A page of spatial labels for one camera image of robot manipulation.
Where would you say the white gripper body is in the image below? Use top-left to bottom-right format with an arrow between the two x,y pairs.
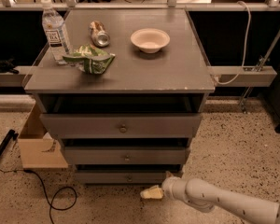
161,176 -> 187,201

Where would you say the grey bottom drawer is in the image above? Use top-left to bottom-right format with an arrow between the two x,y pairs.
75,172 -> 167,184

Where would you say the grey drawer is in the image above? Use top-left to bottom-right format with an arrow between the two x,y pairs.
63,147 -> 189,165
75,172 -> 167,184
40,114 -> 201,139

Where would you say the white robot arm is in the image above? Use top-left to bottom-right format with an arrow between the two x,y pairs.
140,172 -> 280,224

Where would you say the grey drawer cabinet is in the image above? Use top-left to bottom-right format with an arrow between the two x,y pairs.
25,9 -> 215,175

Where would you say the grey middle drawer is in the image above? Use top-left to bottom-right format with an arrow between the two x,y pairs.
63,147 -> 189,165

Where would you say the grey top drawer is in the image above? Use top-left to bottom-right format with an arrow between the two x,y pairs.
40,114 -> 201,139

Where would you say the cardboard box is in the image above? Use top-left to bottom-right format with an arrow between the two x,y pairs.
18,105 -> 68,169

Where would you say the white paper bowl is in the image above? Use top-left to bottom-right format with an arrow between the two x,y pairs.
131,28 -> 170,54

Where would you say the green chip bag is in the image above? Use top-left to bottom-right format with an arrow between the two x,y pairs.
63,44 -> 116,75

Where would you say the crushed metal can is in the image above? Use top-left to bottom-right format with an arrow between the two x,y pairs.
90,21 -> 110,48

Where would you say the black bar on floor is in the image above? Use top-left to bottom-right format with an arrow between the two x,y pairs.
0,129 -> 18,156

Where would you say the clear plastic water bottle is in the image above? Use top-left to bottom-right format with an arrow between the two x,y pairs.
41,0 -> 71,64

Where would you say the black floor cable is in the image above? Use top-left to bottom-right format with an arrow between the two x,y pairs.
0,165 -> 78,224

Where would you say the white hanging cable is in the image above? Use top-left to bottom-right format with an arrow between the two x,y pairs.
214,0 -> 253,86

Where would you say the black object on rail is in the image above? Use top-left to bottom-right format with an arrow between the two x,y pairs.
0,59 -> 19,74

